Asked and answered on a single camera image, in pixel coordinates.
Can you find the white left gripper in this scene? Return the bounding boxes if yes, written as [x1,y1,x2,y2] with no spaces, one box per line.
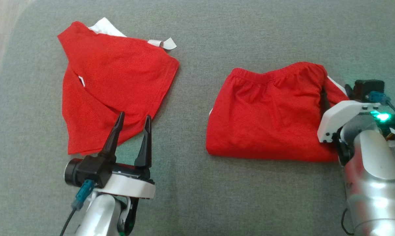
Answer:
[94,111,156,199]

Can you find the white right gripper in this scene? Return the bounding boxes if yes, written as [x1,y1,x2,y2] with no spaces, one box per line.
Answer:
[317,84,381,143]

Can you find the red basketball jersey white sleeves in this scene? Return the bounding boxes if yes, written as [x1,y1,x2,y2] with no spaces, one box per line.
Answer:
[57,17,180,155]

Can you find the red shorts white trim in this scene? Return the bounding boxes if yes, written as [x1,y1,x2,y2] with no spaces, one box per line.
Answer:
[206,61,350,163]

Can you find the grey sofa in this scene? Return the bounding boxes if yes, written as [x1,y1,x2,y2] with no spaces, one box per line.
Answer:
[0,0,395,236]

